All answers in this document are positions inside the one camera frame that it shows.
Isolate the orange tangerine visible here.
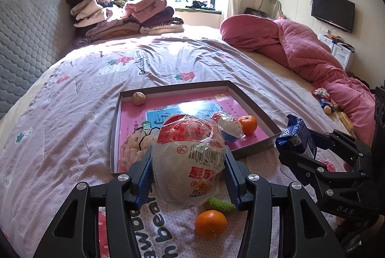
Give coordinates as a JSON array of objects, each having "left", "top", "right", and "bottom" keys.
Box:
[
  {"left": 194, "top": 210, "right": 228, "bottom": 239},
  {"left": 238, "top": 115, "right": 258, "bottom": 136}
]

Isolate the green fuzzy ring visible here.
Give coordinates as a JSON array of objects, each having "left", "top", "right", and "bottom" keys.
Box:
[{"left": 205, "top": 197, "right": 237, "bottom": 213}]

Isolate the white packaged egg snack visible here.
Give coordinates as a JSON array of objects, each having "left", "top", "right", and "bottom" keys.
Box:
[{"left": 211, "top": 112, "right": 245, "bottom": 143}]

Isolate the red packaged egg snack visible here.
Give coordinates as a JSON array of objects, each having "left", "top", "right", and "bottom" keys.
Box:
[{"left": 151, "top": 114, "right": 226, "bottom": 209}]

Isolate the brown walnut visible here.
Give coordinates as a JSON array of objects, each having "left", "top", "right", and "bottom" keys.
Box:
[{"left": 132, "top": 91, "right": 146, "bottom": 106}]

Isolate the blue snack packet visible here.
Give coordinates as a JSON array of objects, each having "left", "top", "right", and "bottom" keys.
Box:
[{"left": 275, "top": 114, "right": 317, "bottom": 158}]

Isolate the small colourful doll toy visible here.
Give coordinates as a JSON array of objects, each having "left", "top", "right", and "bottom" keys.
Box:
[{"left": 312, "top": 87, "right": 340, "bottom": 115}]

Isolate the white drawer cabinet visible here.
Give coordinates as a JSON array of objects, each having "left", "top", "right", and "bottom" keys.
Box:
[{"left": 318, "top": 34, "right": 355, "bottom": 72}]

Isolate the orange tangerine in box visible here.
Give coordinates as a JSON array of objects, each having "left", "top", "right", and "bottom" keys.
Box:
[{"left": 238, "top": 115, "right": 258, "bottom": 136}]

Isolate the pink strawberry print bedsheet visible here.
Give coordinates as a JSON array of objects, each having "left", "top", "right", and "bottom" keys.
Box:
[{"left": 1, "top": 26, "right": 344, "bottom": 257}]

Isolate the red pink quilted blanket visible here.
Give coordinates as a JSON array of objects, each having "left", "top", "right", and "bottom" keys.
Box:
[{"left": 220, "top": 14, "right": 375, "bottom": 145}]

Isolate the brown cardboard box tray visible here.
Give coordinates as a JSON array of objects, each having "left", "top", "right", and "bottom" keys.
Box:
[{"left": 110, "top": 81, "right": 281, "bottom": 179}]

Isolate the grey quilted headboard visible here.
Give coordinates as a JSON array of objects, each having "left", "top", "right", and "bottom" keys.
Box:
[{"left": 0, "top": 0, "right": 75, "bottom": 117}]

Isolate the pile of folded clothes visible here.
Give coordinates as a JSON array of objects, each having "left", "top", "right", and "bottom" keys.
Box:
[{"left": 67, "top": 0, "right": 184, "bottom": 44}]

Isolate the cream drawstring cloth pouch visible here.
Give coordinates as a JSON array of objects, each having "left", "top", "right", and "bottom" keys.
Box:
[{"left": 119, "top": 127, "right": 160, "bottom": 170}]

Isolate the black wall television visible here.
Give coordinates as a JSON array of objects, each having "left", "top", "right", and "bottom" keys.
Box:
[{"left": 311, "top": 0, "right": 356, "bottom": 33}]

